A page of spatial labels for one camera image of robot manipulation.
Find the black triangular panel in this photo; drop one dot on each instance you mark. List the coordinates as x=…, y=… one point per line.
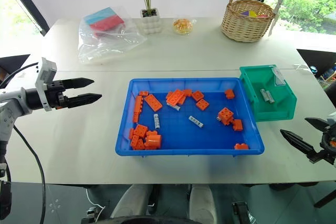
x=11, y=61

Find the green plastic bin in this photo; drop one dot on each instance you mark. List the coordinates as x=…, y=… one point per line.
x=275, y=112

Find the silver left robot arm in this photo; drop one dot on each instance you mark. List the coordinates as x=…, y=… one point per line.
x=10, y=103

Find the small orange building block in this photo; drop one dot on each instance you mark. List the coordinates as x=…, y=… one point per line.
x=229, y=94
x=143, y=93
x=151, y=133
x=237, y=125
x=131, y=133
x=187, y=92
x=241, y=146

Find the orange 2x2 toy brick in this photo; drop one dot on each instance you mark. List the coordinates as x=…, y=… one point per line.
x=226, y=116

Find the square orange building block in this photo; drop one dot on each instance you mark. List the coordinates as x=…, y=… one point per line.
x=137, y=142
x=202, y=105
x=140, y=130
x=198, y=96

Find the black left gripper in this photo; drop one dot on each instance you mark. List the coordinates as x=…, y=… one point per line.
x=55, y=95

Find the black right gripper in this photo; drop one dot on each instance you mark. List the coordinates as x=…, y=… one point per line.
x=330, y=148

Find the orange plastic building brick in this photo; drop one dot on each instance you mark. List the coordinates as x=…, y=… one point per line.
x=153, y=102
x=175, y=97

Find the coloured shapes in basket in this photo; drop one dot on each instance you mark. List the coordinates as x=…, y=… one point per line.
x=253, y=14

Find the blue plastic tray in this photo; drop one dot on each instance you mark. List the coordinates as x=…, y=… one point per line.
x=183, y=140

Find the clear container with orange food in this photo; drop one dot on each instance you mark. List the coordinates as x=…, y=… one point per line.
x=182, y=26

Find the white bubble plant pot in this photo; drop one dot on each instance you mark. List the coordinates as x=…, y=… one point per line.
x=150, y=23

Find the long orange plastic brick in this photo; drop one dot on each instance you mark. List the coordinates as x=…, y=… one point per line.
x=137, y=108

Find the blue and red sponge stack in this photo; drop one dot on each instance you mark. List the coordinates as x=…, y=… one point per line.
x=105, y=20

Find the clear plastic bag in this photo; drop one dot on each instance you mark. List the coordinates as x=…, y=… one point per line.
x=110, y=48

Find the black table leg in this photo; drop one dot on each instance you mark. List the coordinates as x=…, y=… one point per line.
x=326, y=199

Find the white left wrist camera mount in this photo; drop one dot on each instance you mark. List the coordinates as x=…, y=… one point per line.
x=46, y=73

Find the grey rounded robot leg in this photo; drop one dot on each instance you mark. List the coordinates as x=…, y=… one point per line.
x=202, y=203
x=131, y=200

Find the white label card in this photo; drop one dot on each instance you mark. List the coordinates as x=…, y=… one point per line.
x=279, y=77

